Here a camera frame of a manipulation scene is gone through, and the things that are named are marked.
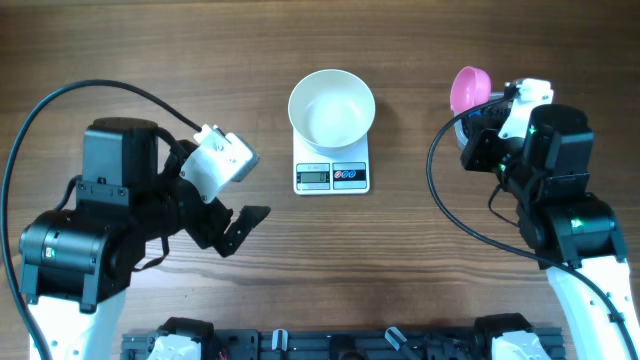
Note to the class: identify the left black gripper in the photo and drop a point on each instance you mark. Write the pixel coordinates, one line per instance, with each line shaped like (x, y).
(242, 226)

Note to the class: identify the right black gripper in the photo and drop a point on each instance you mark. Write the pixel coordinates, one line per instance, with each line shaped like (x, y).
(484, 131)

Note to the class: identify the pink scoop blue handle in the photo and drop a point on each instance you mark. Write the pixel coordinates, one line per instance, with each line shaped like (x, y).
(471, 87)

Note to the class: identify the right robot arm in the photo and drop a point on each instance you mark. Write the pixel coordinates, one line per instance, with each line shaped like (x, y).
(575, 235)

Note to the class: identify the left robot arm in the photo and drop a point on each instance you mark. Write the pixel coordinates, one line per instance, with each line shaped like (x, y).
(138, 184)

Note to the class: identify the white digital kitchen scale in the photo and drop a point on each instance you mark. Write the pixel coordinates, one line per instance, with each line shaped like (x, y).
(346, 172)

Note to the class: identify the white ceramic bowl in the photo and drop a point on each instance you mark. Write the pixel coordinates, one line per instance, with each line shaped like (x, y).
(331, 110)

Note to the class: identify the clear plastic container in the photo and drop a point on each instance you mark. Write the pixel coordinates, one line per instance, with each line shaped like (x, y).
(459, 128)

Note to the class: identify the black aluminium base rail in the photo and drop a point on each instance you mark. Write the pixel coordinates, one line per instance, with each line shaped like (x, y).
(445, 343)

